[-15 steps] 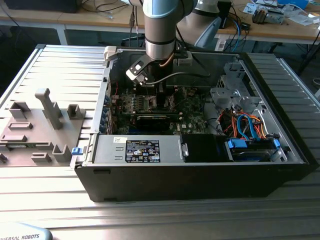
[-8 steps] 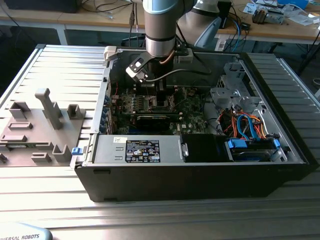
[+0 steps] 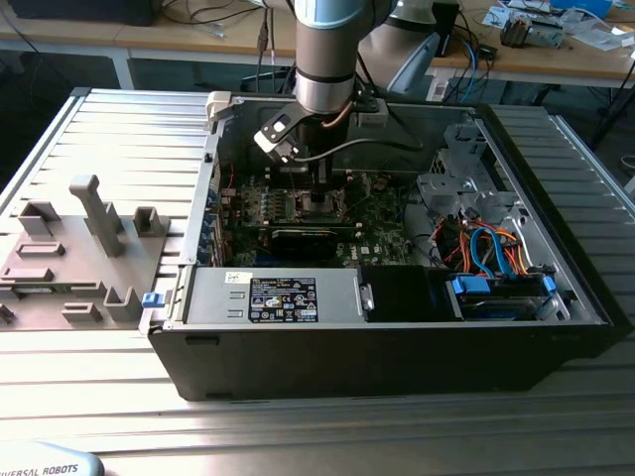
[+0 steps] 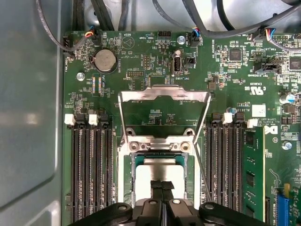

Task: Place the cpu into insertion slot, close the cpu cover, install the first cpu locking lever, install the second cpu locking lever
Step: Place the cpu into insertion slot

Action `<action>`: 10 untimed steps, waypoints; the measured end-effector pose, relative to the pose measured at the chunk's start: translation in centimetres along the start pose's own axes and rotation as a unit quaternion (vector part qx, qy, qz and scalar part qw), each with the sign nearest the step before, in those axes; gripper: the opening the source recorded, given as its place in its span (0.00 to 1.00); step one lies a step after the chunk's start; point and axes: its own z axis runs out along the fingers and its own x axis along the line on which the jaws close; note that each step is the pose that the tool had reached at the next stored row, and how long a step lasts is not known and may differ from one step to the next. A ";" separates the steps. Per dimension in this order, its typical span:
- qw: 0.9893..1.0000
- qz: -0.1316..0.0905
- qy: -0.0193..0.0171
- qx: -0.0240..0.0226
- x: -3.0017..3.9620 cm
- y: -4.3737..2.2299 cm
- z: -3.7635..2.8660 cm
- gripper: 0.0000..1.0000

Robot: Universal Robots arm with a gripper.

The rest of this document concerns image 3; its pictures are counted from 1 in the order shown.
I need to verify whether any black drive bay box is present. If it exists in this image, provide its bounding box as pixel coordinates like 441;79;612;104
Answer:
357;264;452;324

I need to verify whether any grey Universal Robots teach pendant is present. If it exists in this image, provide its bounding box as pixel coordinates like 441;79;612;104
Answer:
0;440;106;476

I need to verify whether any beige case latch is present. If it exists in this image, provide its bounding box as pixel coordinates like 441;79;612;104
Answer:
205;91;234;123

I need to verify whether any light wooden desk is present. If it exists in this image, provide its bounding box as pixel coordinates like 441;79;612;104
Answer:
0;0;299;90
426;0;635;93

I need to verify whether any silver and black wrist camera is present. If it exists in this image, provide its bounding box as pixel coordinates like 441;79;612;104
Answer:
253;111;303;164

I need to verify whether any pale grey slanted stand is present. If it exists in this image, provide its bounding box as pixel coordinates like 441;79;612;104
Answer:
391;29;443;98

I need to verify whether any grey parts rack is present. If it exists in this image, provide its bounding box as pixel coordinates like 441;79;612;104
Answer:
0;174;173;332

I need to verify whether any grey metal drive cage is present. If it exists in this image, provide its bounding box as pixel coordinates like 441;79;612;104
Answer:
415;122;528;234

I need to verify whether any CPU socket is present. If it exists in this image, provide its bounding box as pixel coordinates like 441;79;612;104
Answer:
295;190;348;223

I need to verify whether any black open PC case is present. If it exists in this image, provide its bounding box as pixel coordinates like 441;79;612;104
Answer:
147;91;629;403

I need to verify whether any black graphics card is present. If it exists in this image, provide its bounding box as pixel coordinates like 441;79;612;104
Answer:
267;225;341;259

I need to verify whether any dark CPU cooler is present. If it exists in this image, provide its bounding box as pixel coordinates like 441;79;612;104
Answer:
499;13;536;50

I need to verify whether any blue box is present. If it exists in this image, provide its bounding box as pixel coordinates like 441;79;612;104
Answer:
550;0;614;20

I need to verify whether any green motherboard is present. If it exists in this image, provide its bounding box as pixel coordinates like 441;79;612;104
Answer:
220;171;417;268

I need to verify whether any orange wire bundle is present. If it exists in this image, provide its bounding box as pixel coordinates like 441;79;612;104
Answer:
441;222;531;277

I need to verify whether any metal socket cover frame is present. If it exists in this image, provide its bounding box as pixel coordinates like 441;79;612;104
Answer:
337;173;376;215

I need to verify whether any flat blue wire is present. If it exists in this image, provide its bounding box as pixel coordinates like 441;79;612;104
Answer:
484;225;520;282

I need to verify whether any black monitor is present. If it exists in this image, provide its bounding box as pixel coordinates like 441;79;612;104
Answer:
7;0;158;27

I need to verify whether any thin blue wire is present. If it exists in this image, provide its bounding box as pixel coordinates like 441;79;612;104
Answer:
468;226;497;278

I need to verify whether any hard disk in blue carrier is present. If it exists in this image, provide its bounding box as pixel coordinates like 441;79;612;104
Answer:
444;275;558;321

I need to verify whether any grey power supply with label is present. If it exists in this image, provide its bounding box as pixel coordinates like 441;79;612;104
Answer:
183;267;368;326

